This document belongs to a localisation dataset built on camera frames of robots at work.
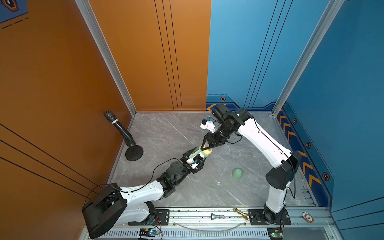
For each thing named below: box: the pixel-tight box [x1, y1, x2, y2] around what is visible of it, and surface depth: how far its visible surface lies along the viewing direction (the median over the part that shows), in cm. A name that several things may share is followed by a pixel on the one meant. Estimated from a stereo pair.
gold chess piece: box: [232, 208, 250, 220], surface depth 75 cm
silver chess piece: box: [210, 213, 225, 221], surface depth 74 cm
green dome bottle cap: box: [232, 167, 243, 180], surface depth 87 cm
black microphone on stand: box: [103, 110, 144, 162], surface depth 83 cm
